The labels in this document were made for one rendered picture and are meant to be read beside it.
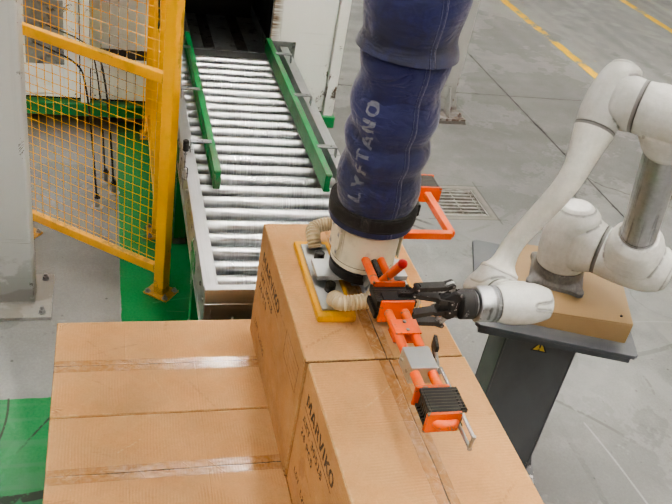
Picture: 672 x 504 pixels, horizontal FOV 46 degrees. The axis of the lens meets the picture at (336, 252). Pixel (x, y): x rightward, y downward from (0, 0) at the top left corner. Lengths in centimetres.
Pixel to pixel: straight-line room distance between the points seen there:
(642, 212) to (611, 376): 157
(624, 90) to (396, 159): 58
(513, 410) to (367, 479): 129
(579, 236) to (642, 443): 125
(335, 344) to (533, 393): 106
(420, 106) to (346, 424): 72
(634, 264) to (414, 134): 89
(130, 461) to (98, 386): 29
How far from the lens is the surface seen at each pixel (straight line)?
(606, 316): 258
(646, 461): 344
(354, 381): 185
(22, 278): 346
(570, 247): 252
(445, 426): 161
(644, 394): 376
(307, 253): 219
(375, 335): 199
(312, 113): 396
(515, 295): 197
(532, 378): 279
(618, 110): 205
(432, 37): 175
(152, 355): 246
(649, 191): 224
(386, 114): 182
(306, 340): 193
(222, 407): 231
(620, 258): 245
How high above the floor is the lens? 218
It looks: 33 degrees down
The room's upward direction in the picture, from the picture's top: 11 degrees clockwise
